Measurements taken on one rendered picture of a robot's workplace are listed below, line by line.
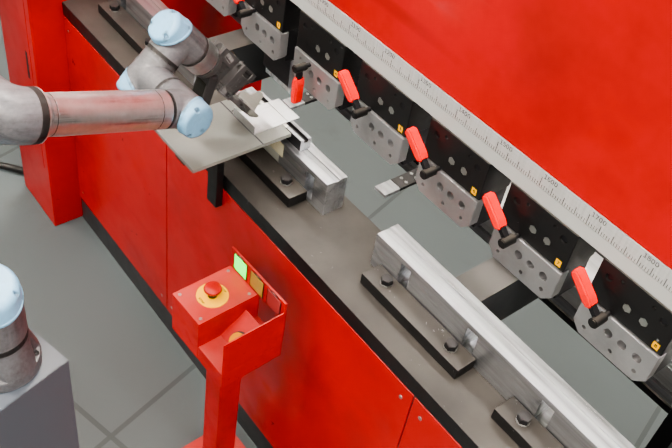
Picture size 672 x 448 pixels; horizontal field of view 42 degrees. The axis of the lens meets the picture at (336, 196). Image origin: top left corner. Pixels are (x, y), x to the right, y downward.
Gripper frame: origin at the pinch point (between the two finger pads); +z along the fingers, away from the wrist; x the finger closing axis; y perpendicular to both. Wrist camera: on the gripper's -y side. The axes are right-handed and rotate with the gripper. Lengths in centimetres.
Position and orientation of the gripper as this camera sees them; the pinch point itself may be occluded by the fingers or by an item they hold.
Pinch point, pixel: (244, 108)
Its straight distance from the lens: 201.3
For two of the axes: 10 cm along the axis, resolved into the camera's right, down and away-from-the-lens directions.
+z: 4.0, 3.4, 8.5
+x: -6.1, -5.9, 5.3
